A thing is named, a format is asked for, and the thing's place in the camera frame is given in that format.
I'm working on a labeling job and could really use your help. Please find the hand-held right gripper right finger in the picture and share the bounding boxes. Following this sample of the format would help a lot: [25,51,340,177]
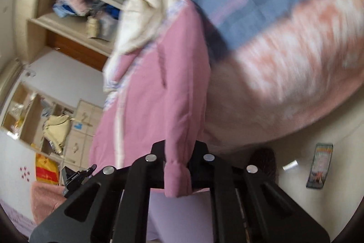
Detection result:
[188,142,331,243]

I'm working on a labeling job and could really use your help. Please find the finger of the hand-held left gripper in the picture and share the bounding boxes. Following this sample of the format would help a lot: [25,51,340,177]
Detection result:
[61,164,98,199]

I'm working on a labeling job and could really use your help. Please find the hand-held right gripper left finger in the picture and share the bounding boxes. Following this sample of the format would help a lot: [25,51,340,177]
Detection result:
[28,141,169,243]

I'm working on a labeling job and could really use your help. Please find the pink and white hooded jacket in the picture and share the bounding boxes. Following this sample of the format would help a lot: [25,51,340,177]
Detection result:
[88,0,212,200]

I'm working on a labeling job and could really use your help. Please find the dark blue clothes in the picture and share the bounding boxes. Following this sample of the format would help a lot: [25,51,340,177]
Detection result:
[106,2,120,20]

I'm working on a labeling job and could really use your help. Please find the yellow and red bag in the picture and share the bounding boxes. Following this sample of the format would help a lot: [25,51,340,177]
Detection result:
[35,153,60,185]

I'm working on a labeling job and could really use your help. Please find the pink fluffy cloth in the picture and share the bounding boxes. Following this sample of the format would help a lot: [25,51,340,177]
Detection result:
[30,182,68,225]

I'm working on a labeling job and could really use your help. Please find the beige cloth bag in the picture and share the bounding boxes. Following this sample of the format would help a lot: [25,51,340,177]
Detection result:
[42,114,71,154]

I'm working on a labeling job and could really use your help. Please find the dark fuzzy slipper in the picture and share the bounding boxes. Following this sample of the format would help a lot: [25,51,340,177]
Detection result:
[249,147,277,184]

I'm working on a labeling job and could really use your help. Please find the person's purple pants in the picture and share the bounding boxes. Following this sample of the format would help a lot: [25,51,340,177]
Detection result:
[147,188,217,243]

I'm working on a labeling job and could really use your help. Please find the beige side cabinet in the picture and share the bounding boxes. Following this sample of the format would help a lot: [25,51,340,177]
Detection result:
[0,80,103,173]

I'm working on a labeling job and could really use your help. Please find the colourful printed packet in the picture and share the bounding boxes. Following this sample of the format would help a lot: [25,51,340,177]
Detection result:
[305,142,334,190]

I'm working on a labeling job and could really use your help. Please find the pink floral bed sheet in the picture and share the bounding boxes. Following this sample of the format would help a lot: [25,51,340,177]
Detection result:
[205,0,364,153]

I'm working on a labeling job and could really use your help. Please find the brown wooden door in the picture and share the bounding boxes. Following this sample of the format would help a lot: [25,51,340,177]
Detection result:
[45,31,110,72]

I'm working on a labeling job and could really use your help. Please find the clear plastic storage box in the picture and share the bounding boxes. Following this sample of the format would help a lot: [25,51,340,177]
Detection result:
[97,15,117,40]

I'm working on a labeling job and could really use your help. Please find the beige crumpled cloth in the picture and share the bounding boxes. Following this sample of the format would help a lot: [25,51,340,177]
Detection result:
[86,16,100,39]

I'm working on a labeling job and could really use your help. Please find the beige wooden wardrobe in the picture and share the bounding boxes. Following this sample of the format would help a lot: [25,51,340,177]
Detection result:
[27,0,183,73]

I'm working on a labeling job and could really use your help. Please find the light blue hanging jacket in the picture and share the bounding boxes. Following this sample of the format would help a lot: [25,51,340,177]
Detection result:
[52,2,78,19]

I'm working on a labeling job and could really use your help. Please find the pink wall stickers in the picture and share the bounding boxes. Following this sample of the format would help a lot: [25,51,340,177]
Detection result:
[19,166,31,182]

